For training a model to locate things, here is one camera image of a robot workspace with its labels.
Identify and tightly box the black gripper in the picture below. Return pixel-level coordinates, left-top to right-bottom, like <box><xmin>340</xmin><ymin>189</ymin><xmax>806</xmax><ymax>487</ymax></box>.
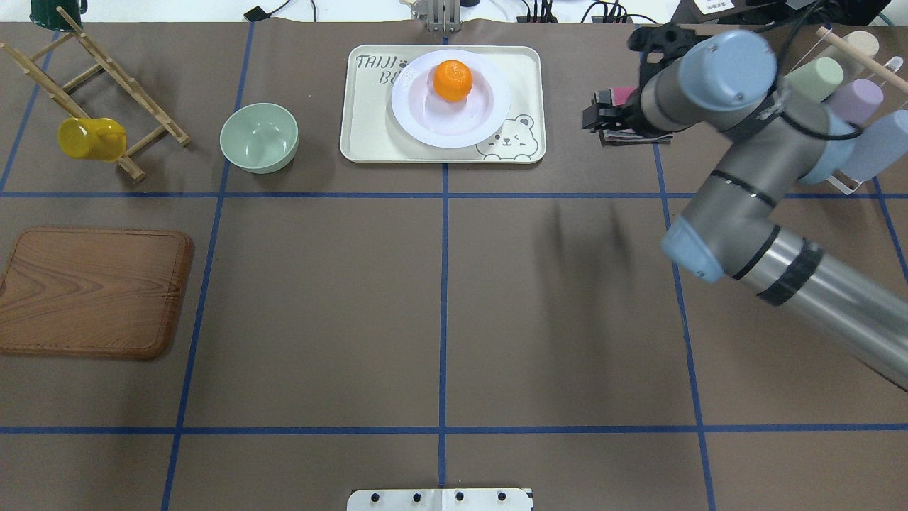
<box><xmin>582</xmin><ymin>87</ymin><xmax>656</xmax><ymax>136</ymax></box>

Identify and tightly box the orange fruit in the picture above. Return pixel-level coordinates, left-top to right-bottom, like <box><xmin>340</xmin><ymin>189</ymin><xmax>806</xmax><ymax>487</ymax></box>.
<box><xmin>432</xmin><ymin>60</ymin><xmax>474</xmax><ymax>103</ymax></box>

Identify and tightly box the white ribbed plate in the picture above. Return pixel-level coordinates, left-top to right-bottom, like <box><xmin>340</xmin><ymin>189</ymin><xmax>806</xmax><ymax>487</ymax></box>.
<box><xmin>390</xmin><ymin>49</ymin><xmax>511</xmax><ymax>149</ymax></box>

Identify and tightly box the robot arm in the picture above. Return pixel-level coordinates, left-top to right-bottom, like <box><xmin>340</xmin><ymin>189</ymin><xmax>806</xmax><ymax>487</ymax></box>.
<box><xmin>582</xmin><ymin>23</ymin><xmax>907</xmax><ymax>388</ymax></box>

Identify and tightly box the cream bear tray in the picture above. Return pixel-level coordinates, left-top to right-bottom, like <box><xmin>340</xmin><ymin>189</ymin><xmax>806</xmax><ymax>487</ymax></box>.
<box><xmin>340</xmin><ymin>45</ymin><xmax>547</xmax><ymax>164</ymax></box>

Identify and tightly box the grey cloth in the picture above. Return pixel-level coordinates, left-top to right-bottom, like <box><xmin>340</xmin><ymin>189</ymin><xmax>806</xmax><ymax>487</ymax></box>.
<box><xmin>590</xmin><ymin>88</ymin><xmax>674</xmax><ymax>145</ymax></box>

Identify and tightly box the pink cloth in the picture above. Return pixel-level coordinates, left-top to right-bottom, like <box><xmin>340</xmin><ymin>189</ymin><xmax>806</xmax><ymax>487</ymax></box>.
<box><xmin>609</xmin><ymin>87</ymin><xmax>638</xmax><ymax>107</ymax></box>

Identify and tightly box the green cup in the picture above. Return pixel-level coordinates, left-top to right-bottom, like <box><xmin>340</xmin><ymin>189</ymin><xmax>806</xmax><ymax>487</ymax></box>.
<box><xmin>785</xmin><ymin>56</ymin><xmax>844</xmax><ymax>103</ymax></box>

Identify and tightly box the purple cup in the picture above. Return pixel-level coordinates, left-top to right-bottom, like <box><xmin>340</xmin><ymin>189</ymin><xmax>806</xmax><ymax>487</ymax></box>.
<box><xmin>823</xmin><ymin>79</ymin><xmax>885</xmax><ymax>127</ymax></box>

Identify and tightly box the beige cup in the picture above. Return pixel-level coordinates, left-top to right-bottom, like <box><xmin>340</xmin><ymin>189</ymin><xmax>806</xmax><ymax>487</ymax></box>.
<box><xmin>842</xmin><ymin>31</ymin><xmax>880</xmax><ymax>59</ymax></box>

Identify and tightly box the blue cup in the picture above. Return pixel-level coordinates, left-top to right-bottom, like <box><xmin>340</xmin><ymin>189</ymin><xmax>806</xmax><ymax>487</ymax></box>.
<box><xmin>799</xmin><ymin>109</ymin><xmax>907</xmax><ymax>185</ymax></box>

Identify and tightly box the green bowl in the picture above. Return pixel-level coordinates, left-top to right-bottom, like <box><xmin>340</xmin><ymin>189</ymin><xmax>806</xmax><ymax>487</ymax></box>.
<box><xmin>218</xmin><ymin>101</ymin><xmax>299</xmax><ymax>175</ymax></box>

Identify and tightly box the yellow mug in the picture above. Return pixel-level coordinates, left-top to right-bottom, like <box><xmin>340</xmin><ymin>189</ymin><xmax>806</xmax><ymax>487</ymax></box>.
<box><xmin>56</xmin><ymin>117</ymin><xmax>128</xmax><ymax>163</ymax></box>

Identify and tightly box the wooden cutting board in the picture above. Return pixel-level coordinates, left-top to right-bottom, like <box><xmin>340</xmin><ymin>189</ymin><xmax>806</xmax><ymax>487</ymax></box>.
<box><xmin>1</xmin><ymin>226</ymin><xmax>194</xmax><ymax>360</ymax></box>

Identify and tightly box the wooden mug rack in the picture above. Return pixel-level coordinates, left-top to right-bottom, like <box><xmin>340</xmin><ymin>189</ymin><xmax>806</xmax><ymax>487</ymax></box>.
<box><xmin>2</xmin><ymin>19</ymin><xmax>190</xmax><ymax>183</ymax></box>

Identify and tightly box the dark green mug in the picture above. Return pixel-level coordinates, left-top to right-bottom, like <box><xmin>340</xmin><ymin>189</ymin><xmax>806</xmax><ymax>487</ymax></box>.
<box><xmin>29</xmin><ymin>0</ymin><xmax>89</xmax><ymax>32</ymax></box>

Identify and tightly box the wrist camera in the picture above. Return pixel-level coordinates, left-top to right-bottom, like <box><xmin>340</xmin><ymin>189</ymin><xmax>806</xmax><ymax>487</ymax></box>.
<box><xmin>626</xmin><ymin>23</ymin><xmax>707</xmax><ymax>90</ymax></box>

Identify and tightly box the aluminium frame post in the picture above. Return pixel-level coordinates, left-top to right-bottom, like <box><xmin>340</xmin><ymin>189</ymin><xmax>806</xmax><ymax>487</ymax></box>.
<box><xmin>404</xmin><ymin>0</ymin><xmax>480</xmax><ymax>35</ymax></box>

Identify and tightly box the wooden rack handle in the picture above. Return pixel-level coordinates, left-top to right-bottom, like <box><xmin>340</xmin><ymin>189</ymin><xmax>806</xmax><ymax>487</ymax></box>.
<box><xmin>813</xmin><ymin>27</ymin><xmax>906</xmax><ymax>84</ymax></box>

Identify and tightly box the white wire cup rack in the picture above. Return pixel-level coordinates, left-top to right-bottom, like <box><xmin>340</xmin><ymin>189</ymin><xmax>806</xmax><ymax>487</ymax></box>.
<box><xmin>791</xmin><ymin>38</ymin><xmax>906</xmax><ymax>194</ymax></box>

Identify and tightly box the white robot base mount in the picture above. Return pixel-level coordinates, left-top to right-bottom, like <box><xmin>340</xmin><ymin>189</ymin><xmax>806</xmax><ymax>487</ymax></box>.
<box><xmin>346</xmin><ymin>488</ymin><xmax>534</xmax><ymax>510</ymax></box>

